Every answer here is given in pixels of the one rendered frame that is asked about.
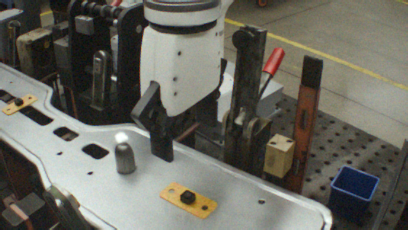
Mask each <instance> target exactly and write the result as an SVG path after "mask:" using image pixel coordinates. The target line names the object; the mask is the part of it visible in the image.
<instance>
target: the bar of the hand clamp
mask: <svg viewBox="0 0 408 230"><path fill-rule="evenodd" d="M266 40H267V29H266V28H262V27H259V26H255V25H249V24H245V25H243V26H241V27H240V30H239V31H236V32H234V34H233V36H232V43H233V45H234V46H235V48H237V55H236V61H235V72H234V78H233V85H232V96H231V102H230V109H229V119H228V126H227V132H232V131H234V130H236V129H237V128H238V127H237V125H235V123H234V120H235V117H238V116H239V114H240V108H244V109H246V116H245V121H244V128H243V138H247V129H248V124H249V122H250V121H251V120H252V119H253V118H254V117H255V115H256V106H257V101H258V96H259V87H260V82H261V77H262V69H263V63H264V61H263V59H264V50H265V45H266Z"/></svg>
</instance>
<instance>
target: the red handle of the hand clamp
mask: <svg viewBox="0 0 408 230"><path fill-rule="evenodd" d="M285 54H286V53H285V52H284V49H283V48H281V47H279V48H275V49H274V50H273V51H272V53H271V55H270V57H269V58H268V60H267V64H266V65H265V67H264V69H263V70H262V77H261V82H260V87H259V96H258V101H257V105H258V103H259V100H260V98H261V97H262V95H263V93H264V91H265V90H266V88H267V85H268V84H269V83H270V80H271V79H272V78H273V77H274V75H275V74H276V72H277V70H278V67H279V65H280V64H281V61H282V60H283V58H284V56H285ZM245 116H246V109H244V108H243V109H242V111H241V112H240V114H239V116H238V117H235V120H234V123H235V125H237V127H239V128H241V129H243V128H244V121H245Z"/></svg>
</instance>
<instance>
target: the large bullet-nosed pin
mask: <svg viewBox="0 0 408 230"><path fill-rule="evenodd" d="M114 157H115V162H116V167H117V172H119V174H122V175H127V174H131V173H133V172H134V171H135V170H136V165H135V158H134V153H133V149H132V147H131V146H130V145H129V144H128V143H119V144H118V145H117V147H116V149H115V153H114Z"/></svg>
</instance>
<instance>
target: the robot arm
mask: <svg viewBox="0 0 408 230"><path fill-rule="evenodd" d="M233 1H234V0H144V16H145V18H146V19H147V20H148V21H149V26H148V27H146V28H145V31H144V34H143V40H142V47H141V62H140V78H141V99H140V100H139V102H138V103H137V105H136V107H135V108H134V109H133V110H132V112H131V117H132V118H133V120H134V121H135V122H136V123H137V124H138V126H139V127H141V128H143V130H146V131H147V132H149V136H150V144H151V153H152V154H153V155H155V156H157V158H159V159H161V160H164V161H166V162H168V163H171V162H172V161H173V160H174V154H173V135H172V134H169V133H168V132H169V130H170V126H171V123H173V120H174V117H175V116H176V115H178V114H180V113H182V112H184V111H185V110H187V109H188V108H190V107H191V106H193V104H195V103H197V121H199V122H202V123H203V124H206V125H207V126H209V127H212V128H215V127H217V126H218V105H219V102H218V101H217V100H218V99H219V98H221V97H224V96H225V95H227V94H229V93H230V92H231V91H232V85H233V78H232V77H231V76H230V75H229V74H228V73H226V72H225V70H226V67H227V60H226V59H224V17H225V14H226V11H227V9H228V8H229V6H230V4H231V3H232V2H233ZM161 104H163V107H164V108H163V107H160V106H161ZM159 113H162V114H165V117H164V119H163V121H162V124H161V125H160V124H158V123H156V120H157V117H158V114H159Z"/></svg>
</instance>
